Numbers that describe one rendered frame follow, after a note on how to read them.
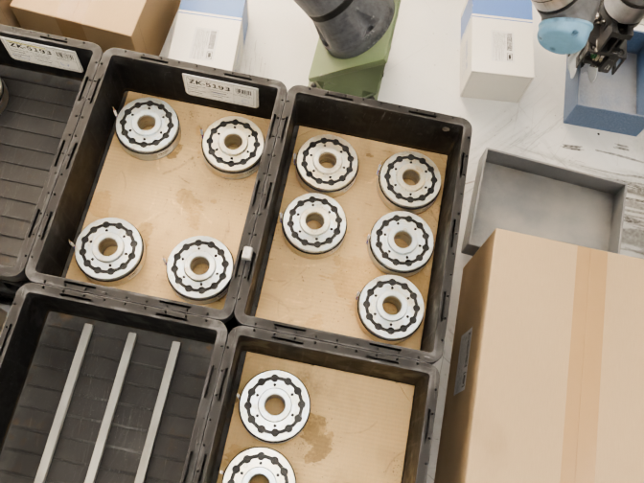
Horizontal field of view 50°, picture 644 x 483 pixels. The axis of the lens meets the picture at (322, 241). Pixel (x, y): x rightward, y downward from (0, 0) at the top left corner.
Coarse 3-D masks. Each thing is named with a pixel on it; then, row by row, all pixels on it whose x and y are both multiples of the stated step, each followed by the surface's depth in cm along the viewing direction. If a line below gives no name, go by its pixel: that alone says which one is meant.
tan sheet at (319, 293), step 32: (384, 160) 119; (288, 192) 116; (352, 192) 116; (320, 224) 114; (352, 224) 114; (288, 256) 112; (352, 256) 112; (288, 288) 110; (320, 288) 110; (352, 288) 111; (288, 320) 108; (320, 320) 108; (352, 320) 109
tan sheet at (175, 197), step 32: (128, 96) 120; (192, 128) 118; (128, 160) 116; (160, 160) 116; (192, 160) 116; (96, 192) 113; (128, 192) 114; (160, 192) 114; (192, 192) 114; (224, 192) 115; (160, 224) 112; (192, 224) 113; (224, 224) 113; (160, 256) 110; (128, 288) 108; (160, 288) 109
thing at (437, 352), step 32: (288, 96) 110; (320, 96) 111; (352, 96) 111; (256, 224) 103; (256, 256) 101; (448, 256) 103; (448, 288) 101; (256, 320) 98; (384, 352) 97; (416, 352) 98
